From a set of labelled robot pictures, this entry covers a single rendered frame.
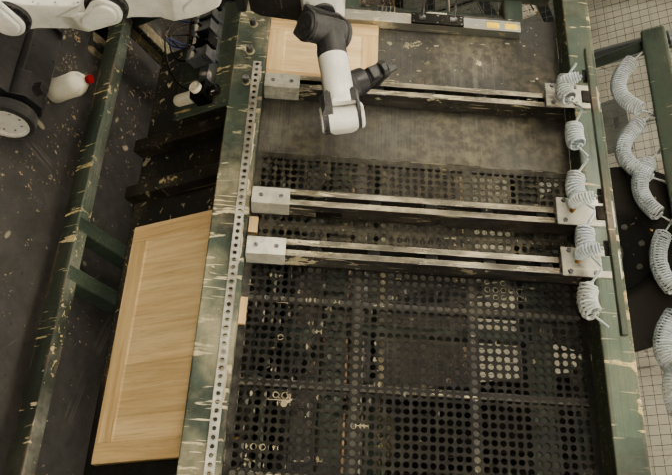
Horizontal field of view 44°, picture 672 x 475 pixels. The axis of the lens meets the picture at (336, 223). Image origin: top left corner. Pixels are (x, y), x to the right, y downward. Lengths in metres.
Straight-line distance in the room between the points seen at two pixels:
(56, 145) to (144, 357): 0.96
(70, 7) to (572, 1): 1.84
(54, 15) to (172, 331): 1.13
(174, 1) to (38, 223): 1.03
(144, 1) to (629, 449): 2.01
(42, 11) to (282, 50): 0.84
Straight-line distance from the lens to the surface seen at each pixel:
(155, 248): 3.16
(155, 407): 2.87
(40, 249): 3.26
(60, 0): 2.96
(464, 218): 2.75
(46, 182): 3.35
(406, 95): 2.98
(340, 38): 2.53
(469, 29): 3.28
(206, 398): 2.47
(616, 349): 2.65
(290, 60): 3.11
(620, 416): 2.58
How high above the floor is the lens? 2.28
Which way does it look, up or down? 25 degrees down
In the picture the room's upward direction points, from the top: 78 degrees clockwise
